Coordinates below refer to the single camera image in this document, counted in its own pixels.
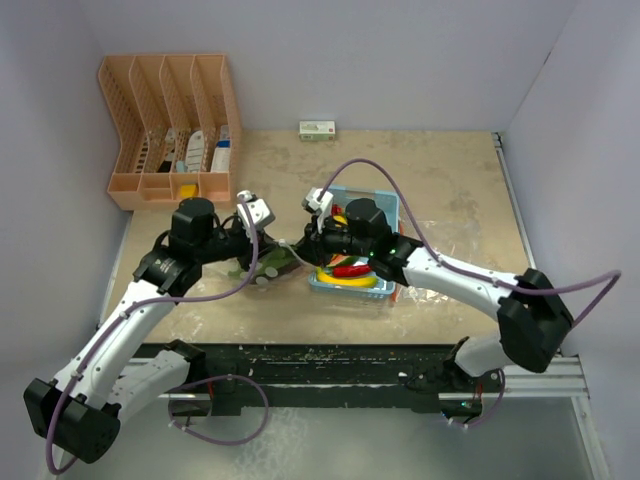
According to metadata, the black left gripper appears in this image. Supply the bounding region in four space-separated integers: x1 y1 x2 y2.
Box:
195 221 279 271

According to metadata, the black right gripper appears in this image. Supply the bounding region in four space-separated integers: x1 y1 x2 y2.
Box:
291 211 373 267

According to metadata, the green leafy vegetable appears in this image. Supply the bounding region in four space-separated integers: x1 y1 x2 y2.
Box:
251 247 301 284

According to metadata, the clear polka dot zip bag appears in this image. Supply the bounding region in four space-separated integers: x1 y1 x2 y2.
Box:
224 241 305 293

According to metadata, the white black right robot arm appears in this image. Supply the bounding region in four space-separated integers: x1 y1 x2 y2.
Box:
294 191 573 391

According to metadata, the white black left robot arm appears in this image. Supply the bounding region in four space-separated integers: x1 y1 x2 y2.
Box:
23 191 275 475

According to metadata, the clear bag with orange zipper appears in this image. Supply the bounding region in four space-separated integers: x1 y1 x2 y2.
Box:
379 232 508 316

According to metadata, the watermelon slice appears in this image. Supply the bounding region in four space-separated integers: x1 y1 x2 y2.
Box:
327 254 359 268

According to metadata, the yellow banana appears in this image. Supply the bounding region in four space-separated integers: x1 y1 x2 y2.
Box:
333 215 348 226
316 269 378 288

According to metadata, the light blue plastic basket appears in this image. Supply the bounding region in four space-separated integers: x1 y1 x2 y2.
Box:
302 185 400 300

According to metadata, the white blue box in organizer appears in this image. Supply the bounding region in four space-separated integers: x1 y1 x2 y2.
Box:
209 125 231 173

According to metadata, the yellow block in organizer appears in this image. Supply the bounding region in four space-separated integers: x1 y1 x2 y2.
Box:
179 184 198 199

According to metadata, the green and white small box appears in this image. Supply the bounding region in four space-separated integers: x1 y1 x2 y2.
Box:
298 120 336 142

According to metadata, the white bottle in organizer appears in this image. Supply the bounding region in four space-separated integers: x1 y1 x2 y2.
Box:
184 130 205 173

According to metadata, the peach plastic file organizer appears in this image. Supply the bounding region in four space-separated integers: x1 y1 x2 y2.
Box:
98 53 243 211

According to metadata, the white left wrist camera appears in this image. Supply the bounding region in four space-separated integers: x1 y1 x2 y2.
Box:
236 190 276 237

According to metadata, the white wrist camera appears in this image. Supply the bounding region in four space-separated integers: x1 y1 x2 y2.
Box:
302 188 334 233
236 190 276 237

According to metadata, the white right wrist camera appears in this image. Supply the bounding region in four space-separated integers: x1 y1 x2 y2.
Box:
302 188 334 233

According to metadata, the black aluminium base frame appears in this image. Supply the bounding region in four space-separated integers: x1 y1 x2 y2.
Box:
59 342 611 480

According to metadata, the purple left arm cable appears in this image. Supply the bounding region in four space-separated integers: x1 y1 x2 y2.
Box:
44 197 261 475

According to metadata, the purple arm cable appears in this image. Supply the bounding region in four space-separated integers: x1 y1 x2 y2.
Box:
44 197 261 475
322 158 622 326

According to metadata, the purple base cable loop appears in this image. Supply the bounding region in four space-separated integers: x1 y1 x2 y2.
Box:
167 374 274 447

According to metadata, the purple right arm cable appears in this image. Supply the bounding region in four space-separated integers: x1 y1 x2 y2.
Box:
322 158 622 326

